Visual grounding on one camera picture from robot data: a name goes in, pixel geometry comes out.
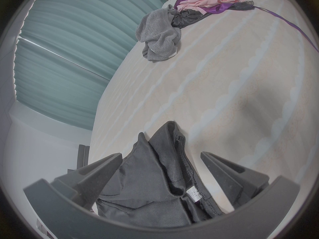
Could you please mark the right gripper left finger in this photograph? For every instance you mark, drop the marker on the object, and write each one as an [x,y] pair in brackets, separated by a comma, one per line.
[99,170]

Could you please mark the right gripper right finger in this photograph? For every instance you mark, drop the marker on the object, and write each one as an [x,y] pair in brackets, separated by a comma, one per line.
[219,170]

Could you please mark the black T-shirt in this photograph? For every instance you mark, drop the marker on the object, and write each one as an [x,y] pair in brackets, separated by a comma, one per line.
[149,183]

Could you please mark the bed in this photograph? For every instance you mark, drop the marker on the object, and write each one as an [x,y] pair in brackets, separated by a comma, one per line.
[224,83]

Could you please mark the blue-green curtain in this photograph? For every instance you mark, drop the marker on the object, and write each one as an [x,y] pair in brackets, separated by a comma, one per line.
[87,26]
[62,88]

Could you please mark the grey garment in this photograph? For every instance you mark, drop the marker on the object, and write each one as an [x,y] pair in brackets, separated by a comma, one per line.
[157,31]

